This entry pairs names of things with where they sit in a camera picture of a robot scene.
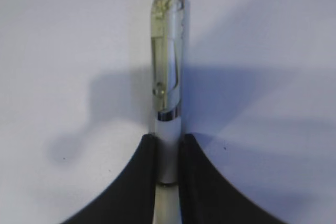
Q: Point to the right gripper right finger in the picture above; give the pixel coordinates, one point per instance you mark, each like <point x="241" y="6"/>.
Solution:
<point x="206" y="196"/>

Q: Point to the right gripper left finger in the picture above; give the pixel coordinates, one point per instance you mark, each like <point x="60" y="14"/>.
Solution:
<point x="130" y="197"/>

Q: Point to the cream grip pen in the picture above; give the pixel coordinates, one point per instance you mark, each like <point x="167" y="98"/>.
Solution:
<point x="167" y="28"/>

